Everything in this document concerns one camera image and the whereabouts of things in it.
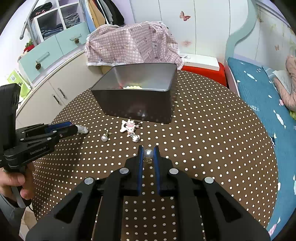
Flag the pearl earring gold stud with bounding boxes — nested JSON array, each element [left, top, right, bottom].
[[101, 130, 114, 142]]

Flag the pink quilted jacket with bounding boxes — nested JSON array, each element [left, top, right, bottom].
[[273, 56, 296, 111]]

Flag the dark metal tin box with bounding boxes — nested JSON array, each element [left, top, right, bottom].
[[90, 63, 178, 123]]

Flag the pink cartoon keychain charm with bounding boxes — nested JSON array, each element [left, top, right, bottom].
[[119, 119, 140, 143]]

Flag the white and teal wardrobe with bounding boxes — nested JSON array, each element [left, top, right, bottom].
[[16, 1, 103, 128]]

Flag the white flat box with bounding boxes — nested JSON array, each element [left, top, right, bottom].
[[181, 54, 220, 71]]

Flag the hanging clothes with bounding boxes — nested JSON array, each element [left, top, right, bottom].
[[79, 0, 125, 33]]

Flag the teal candy print bedsheet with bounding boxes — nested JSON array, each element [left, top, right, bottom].
[[227, 57, 295, 240]]

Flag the brown polka dot tablecloth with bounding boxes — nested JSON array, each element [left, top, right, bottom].
[[33, 71, 278, 227]]

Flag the teal bed frame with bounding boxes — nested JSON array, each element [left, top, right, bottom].
[[224, 0, 296, 98]]

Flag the white jade pendant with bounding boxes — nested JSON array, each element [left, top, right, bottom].
[[76, 125, 89, 134]]

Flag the red storage stool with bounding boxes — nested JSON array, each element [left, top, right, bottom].
[[182, 62, 227, 87]]

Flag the person's left hand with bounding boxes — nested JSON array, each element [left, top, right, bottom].
[[0, 163, 35, 201]]

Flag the pink checkered cloth cover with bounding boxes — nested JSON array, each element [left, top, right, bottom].
[[85, 22, 184, 70]]

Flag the green paper box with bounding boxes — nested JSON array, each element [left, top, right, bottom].
[[7, 70, 31, 98]]

